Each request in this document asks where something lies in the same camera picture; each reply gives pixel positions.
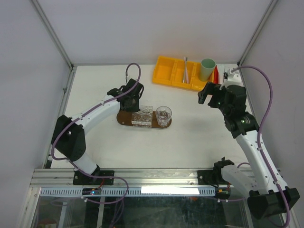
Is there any brown oval wooden tray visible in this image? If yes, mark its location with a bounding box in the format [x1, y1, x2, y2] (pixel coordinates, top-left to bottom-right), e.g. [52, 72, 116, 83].
[116, 111, 172, 129]

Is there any clear acrylic toothbrush holder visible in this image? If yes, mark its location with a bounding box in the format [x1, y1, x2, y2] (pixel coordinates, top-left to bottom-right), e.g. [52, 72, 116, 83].
[131, 105, 153, 127]

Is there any green plastic cup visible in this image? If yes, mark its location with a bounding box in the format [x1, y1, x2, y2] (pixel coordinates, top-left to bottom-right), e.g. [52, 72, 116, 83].
[199, 58, 216, 81]

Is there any clear plastic cup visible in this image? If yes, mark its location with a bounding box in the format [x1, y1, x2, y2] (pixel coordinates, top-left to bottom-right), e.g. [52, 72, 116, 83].
[155, 106, 172, 127]

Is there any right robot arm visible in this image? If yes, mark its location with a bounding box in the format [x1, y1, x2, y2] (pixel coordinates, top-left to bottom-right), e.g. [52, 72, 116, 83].
[198, 82, 300, 219]

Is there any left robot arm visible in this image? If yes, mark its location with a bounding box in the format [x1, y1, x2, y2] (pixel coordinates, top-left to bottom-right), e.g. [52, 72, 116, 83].
[51, 79, 144, 185]

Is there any pink toothbrush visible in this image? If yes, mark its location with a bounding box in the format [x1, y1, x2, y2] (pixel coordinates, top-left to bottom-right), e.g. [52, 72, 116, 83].
[182, 57, 189, 84]

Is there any yellow bin right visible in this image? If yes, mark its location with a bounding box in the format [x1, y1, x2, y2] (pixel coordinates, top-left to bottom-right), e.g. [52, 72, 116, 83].
[190, 62, 214, 92]

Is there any yellow bin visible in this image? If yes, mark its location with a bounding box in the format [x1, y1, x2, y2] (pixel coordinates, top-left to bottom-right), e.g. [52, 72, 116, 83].
[152, 56, 176, 86]
[171, 59, 199, 91]
[190, 62, 214, 92]

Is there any red plastic bin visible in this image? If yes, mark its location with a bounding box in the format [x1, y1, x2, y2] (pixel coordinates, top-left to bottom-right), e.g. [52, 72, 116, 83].
[212, 66, 219, 84]

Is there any yellow bin middle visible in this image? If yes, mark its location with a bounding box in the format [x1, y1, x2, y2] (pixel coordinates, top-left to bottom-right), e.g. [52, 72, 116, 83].
[171, 59, 199, 91]

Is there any yellow bin left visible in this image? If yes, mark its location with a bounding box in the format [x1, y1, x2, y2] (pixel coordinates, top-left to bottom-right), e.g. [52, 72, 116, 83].
[152, 56, 176, 86]

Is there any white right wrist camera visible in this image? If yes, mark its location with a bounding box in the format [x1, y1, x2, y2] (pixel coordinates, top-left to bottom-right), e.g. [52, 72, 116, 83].
[223, 68, 241, 84]

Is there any right aluminium corner post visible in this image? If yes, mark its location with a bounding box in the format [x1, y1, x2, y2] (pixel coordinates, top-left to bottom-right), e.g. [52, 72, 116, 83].
[237, 0, 279, 66]

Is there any aluminium corner post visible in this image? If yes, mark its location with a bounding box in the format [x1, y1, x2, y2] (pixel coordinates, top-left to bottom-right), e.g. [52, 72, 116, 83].
[29, 0, 74, 70]
[237, 0, 279, 66]

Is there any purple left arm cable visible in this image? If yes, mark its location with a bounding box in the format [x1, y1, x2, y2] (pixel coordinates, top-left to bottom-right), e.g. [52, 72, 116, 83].
[51, 62, 142, 162]

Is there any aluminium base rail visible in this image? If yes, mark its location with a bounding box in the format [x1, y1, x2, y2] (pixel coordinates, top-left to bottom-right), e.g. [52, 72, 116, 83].
[29, 168, 212, 188]

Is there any white slotted cable duct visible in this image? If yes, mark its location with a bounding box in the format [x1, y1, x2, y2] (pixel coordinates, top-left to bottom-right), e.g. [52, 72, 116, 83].
[40, 186, 216, 197]

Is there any left aluminium corner post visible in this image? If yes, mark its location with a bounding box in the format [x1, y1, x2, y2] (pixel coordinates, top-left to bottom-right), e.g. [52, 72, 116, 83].
[29, 0, 74, 70]

